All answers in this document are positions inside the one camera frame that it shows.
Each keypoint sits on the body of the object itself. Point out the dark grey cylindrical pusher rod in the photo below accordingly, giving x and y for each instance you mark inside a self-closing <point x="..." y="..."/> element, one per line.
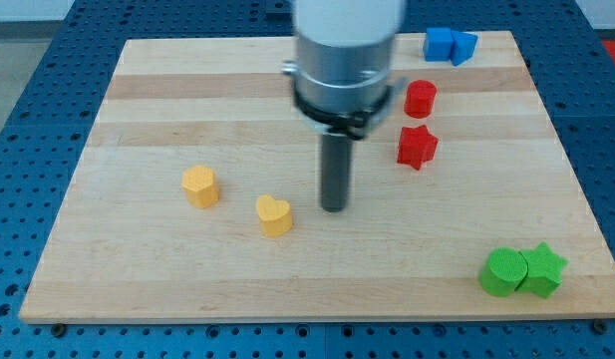
<point x="335" y="166"/>

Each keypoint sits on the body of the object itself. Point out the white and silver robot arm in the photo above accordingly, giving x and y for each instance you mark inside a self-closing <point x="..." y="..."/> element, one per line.
<point x="340" y="79"/>

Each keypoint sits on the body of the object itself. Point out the yellow heart block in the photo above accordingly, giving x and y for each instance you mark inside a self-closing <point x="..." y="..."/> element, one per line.
<point x="275" y="215"/>

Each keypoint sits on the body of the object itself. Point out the light wooden board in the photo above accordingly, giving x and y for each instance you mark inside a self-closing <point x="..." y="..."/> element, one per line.
<point x="127" y="246"/>

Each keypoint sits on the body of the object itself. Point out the red star block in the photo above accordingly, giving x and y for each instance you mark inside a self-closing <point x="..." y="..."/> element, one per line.
<point x="416" y="146"/>

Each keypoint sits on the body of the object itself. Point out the red cylinder block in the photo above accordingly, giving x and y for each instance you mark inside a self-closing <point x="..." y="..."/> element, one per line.
<point x="420" y="99"/>

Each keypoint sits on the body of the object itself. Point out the yellow hexagon block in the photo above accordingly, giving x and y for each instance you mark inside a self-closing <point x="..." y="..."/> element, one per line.
<point x="200" y="186"/>

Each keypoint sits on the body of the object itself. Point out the blue cube block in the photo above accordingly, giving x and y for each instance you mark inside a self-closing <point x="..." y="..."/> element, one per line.
<point x="438" y="44"/>

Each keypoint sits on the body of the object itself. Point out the blue triangle block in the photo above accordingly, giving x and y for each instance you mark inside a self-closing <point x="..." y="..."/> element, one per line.
<point x="464" y="44"/>

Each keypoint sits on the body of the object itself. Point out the green cylinder block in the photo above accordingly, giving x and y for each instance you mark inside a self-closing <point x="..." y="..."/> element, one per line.
<point x="503" y="271"/>

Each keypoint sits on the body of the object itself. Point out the green star block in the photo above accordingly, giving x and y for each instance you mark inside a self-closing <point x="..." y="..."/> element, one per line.
<point x="544" y="271"/>

